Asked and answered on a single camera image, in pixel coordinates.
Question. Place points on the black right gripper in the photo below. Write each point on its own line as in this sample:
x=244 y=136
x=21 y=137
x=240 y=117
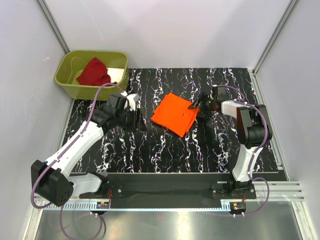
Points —
x=202 y=98

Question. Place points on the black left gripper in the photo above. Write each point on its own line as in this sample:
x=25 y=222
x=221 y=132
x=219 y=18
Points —
x=133 y=126

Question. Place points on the orange t shirt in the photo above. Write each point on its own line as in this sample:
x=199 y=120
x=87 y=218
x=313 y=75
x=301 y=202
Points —
x=174 y=114

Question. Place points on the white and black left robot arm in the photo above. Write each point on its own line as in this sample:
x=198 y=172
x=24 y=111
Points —
x=52 y=180

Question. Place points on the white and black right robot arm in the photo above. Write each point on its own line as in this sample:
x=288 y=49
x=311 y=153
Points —
x=253 y=126

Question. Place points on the black marbled table mat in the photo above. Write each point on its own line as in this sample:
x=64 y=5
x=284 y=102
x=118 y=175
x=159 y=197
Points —
x=209 y=146

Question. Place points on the white cloth in bin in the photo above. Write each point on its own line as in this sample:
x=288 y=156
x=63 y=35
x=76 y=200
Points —
x=116 y=74

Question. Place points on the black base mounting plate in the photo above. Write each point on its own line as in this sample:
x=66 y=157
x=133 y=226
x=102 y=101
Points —
x=150 y=191

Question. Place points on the dark red t shirt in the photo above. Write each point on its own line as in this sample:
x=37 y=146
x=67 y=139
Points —
x=95 y=73

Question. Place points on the green plastic bin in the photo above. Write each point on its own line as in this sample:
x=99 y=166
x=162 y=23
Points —
x=74 y=63

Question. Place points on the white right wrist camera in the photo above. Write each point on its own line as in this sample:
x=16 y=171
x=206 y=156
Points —
x=211 y=95

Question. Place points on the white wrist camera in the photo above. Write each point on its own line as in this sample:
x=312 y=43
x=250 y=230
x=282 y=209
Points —
x=131 y=101
x=211 y=95

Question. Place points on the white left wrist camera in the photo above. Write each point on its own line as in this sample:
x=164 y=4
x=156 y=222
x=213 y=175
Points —
x=131 y=101

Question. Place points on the aluminium frame rail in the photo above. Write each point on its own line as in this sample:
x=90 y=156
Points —
x=53 y=25

